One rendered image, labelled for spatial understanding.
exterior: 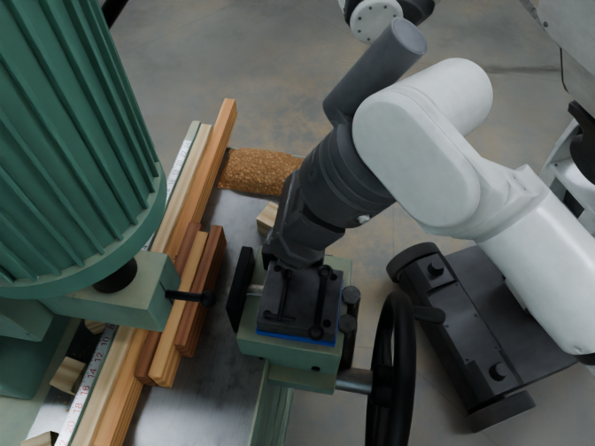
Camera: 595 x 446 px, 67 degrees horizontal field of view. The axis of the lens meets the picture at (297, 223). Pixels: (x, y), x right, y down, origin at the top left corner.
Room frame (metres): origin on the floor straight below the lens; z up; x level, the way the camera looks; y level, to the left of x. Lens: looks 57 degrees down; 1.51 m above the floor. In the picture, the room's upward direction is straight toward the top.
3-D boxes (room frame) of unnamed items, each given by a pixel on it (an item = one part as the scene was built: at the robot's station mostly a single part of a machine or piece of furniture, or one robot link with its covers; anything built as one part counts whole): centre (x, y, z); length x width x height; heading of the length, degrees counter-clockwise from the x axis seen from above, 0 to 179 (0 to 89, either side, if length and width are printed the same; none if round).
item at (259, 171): (0.51, 0.06, 0.92); 0.14 x 0.09 x 0.04; 80
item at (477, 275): (0.59, -0.74, 0.19); 0.64 x 0.52 x 0.33; 110
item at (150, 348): (0.26, 0.17, 0.92); 0.23 x 0.02 x 0.05; 170
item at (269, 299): (0.25, 0.00, 0.99); 0.13 x 0.11 x 0.06; 170
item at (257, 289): (0.25, 0.04, 0.95); 0.09 x 0.07 x 0.09; 170
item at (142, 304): (0.23, 0.22, 1.03); 0.14 x 0.07 x 0.09; 80
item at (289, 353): (0.24, 0.00, 0.91); 0.15 x 0.14 x 0.09; 170
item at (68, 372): (0.17, 0.33, 0.82); 0.04 x 0.04 x 0.05; 72
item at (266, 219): (0.39, 0.03, 0.92); 0.05 x 0.04 x 0.04; 57
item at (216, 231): (0.27, 0.13, 0.93); 0.18 x 0.02 x 0.05; 170
